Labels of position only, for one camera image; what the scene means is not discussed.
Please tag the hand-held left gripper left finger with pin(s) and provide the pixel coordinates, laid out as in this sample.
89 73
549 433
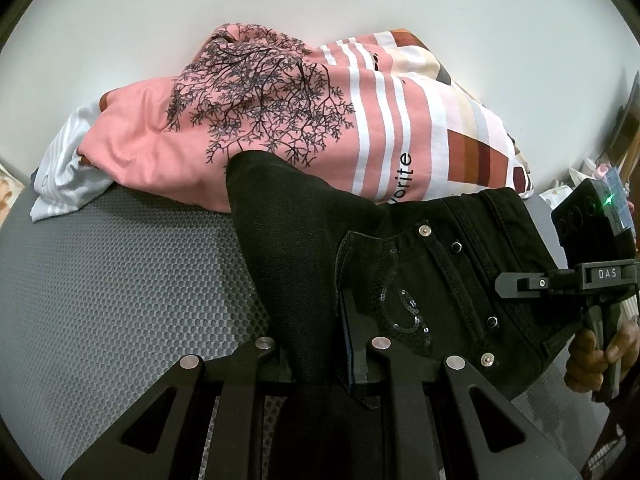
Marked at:
245 367

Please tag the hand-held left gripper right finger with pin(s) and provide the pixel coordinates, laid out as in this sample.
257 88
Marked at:
352 345

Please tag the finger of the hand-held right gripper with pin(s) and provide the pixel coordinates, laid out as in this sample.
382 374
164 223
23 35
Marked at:
530 282

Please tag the black pants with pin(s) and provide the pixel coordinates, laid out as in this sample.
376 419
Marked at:
300 260

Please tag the person's right hand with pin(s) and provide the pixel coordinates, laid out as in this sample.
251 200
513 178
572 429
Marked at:
582 360

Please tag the white floral cloth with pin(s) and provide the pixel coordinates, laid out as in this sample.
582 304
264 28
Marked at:
567 187

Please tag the grey mesh mat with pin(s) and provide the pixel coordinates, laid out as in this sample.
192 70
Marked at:
125 285

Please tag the pink tree-print shirt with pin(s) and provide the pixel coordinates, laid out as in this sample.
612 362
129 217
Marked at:
280 120

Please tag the pale striped cloth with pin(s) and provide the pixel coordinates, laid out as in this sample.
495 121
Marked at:
60 175

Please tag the floral pillow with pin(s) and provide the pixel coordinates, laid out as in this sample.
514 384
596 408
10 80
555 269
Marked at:
9 190

